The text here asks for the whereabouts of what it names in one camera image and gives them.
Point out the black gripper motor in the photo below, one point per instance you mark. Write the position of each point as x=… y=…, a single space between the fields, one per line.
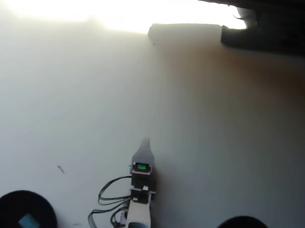
x=142 y=175

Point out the small blue-green cube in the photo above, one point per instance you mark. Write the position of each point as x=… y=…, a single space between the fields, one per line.
x=28 y=223

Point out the grey flat box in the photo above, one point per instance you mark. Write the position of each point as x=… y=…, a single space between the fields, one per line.
x=183 y=31

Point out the dark block furniture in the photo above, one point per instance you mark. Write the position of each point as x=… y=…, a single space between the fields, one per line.
x=282 y=32

